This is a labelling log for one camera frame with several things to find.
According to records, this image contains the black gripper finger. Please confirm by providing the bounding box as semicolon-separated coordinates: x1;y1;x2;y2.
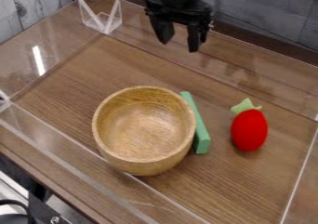
187;22;208;53
149;15;174;45

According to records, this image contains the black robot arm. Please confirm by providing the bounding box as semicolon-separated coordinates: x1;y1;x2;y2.
144;0;212;52

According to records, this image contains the black cable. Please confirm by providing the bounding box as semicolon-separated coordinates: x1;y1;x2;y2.
0;198;30;209

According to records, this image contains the red felt strawberry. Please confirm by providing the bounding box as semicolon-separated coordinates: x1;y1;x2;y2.
229;98;268;152

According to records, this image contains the wooden bowl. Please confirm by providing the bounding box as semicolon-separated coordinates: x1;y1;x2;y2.
92;86;196;176

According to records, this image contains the clear acrylic enclosure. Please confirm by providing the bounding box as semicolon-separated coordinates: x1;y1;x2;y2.
0;0;318;224

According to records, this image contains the black metal bracket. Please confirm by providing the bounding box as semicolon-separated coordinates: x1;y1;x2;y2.
28;193;72;224

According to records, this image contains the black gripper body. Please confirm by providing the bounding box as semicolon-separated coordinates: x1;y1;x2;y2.
144;0;212;30

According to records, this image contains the green rectangular block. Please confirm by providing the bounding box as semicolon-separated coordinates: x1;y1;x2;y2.
180;91;211;154

